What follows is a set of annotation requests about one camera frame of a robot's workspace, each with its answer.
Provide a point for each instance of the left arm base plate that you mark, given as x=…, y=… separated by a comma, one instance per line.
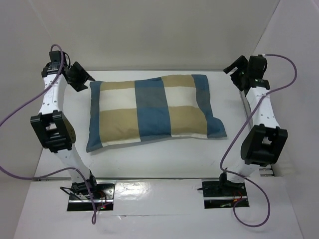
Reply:
x=103, y=198

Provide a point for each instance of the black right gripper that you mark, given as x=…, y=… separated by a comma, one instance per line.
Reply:
x=238, y=71

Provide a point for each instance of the blue beige striped pillowcase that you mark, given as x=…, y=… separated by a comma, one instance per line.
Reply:
x=151, y=109

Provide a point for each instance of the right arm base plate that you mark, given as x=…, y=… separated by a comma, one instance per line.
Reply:
x=217, y=197

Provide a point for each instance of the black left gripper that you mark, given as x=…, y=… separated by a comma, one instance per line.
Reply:
x=83, y=76

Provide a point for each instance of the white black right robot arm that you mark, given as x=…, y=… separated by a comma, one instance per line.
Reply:
x=266, y=139

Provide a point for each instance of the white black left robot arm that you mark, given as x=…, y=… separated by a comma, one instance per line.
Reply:
x=52, y=127

